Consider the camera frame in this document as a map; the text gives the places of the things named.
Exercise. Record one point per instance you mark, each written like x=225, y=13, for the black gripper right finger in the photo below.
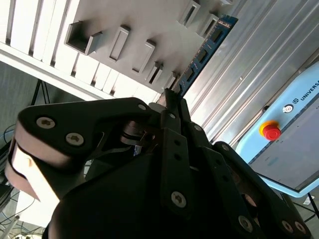
x=249, y=189

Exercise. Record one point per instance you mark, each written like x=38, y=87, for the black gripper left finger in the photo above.
x=59, y=129

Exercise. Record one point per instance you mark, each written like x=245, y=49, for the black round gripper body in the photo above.
x=112, y=204

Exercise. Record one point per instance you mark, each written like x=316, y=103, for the blue RAM stick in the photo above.
x=207, y=52

